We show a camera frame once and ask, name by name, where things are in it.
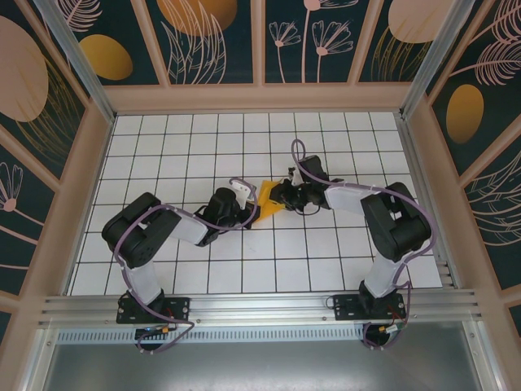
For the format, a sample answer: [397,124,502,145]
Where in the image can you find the aluminium corner post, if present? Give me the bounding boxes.
[34,0,117,123]
[401,0,477,119]

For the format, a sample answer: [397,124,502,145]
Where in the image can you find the dark wall panel pink circle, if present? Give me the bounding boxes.
[357,0,443,85]
[0,11,89,180]

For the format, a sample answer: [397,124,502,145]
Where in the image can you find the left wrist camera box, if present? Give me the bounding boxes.
[230,178,254,209]

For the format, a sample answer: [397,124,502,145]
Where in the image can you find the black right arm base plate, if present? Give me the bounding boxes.
[332,293,406,322]

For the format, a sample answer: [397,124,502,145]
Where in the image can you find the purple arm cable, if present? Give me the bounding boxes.
[113,177,261,355]
[291,139,436,351]

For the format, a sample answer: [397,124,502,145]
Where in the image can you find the dark wall panel orange circle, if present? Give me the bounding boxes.
[147,0,256,86]

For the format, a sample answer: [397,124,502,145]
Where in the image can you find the dark wall panel orange oval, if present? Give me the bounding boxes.
[431,0,521,176]
[60,0,164,86]

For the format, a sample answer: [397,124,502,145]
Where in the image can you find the dark wall panel pink flowers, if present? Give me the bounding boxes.
[0,142,56,298]
[265,0,383,85]

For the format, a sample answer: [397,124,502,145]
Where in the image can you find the slotted grey cable duct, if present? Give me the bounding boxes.
[56,328,475,344]

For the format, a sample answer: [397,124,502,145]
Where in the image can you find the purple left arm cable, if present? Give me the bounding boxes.
[113,177,261,355]

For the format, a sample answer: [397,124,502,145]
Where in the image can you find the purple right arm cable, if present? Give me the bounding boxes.
[291,139,436,351]

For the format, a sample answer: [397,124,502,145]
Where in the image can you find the long aluminium mounting rail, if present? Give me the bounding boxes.
[38,288,485,329]

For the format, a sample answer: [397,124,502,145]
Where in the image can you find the dark wall panel pink leaves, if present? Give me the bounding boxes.
[463,154,521,294]

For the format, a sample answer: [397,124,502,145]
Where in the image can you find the aluminium side rail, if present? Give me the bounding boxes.
[396,113,463,290]

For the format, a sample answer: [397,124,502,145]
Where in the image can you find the grey metal sheet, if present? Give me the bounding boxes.
[36,341,485,391]

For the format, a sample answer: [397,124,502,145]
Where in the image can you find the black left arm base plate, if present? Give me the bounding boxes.
[116,297,191,325]

